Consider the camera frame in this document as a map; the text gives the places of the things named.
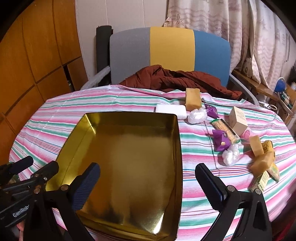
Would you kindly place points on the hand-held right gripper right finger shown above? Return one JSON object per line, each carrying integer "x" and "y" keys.
{"x": 212, "y": 185}

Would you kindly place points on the yellow sponge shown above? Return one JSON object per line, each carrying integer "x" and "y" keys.
{"x": 262, "y": 164}
{"x": 256, "y": 144}
{"x": 193, "y": 99}

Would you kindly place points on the purple candy packet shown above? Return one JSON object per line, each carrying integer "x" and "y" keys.
{"x": 211, "y": 111}
{"x": 220, "y": 140}

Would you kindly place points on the brown padded jacket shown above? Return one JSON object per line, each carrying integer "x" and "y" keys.
{"x": 175, "y": 81}

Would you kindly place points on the white sponge block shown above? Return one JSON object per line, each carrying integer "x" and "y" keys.
{"x": 171, "y": 110}

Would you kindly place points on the gold metal tin tray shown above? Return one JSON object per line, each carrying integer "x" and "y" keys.
{"x": 129, "y": 150}

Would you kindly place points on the pink green striped tablecloth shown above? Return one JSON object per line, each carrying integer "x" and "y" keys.
{"x": 203, "y": 148}

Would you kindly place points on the beige cardboard box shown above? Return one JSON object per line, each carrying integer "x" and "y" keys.
{"x": 238, "y": 122}

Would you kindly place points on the patterned beige curtain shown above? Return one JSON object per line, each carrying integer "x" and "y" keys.
{"x": 231, "y": 23}

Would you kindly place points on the pink plastic bag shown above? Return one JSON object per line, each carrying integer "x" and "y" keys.
{"x": 247, "y": 134}

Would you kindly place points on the grey yellow blue chair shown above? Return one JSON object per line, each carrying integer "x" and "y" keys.
{"x": 171, "y": 48}

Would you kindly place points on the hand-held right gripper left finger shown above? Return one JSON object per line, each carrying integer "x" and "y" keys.
{"x": 85, "y": 185}

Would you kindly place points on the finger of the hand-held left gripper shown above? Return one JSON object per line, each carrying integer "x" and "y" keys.
{"x": 47, "y": 170}
{"x": 22, "y": 163}

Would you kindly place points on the small green box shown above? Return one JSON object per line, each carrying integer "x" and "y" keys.
{"x": 260, "y": 182}

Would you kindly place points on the clear plastic bag bundle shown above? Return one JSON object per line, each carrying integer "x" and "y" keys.
{"x": 196, "y": 117}
{"x": 230, "y": 157}

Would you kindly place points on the clear sesame cracker packet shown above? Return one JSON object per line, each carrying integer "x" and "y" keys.
{"x": 225, "y": 128}

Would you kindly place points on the wooden shelf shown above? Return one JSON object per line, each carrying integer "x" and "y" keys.
{"x": 261, "y": 87}

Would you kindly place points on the black rolled mat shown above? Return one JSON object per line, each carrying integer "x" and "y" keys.
{"x": 103, "y": 51}

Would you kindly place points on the wooden cabinet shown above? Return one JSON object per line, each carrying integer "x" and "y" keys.
{"x": 34, "y": 58}

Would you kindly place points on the blue round object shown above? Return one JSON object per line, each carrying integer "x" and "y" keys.
{"x": 281, "y": 85}

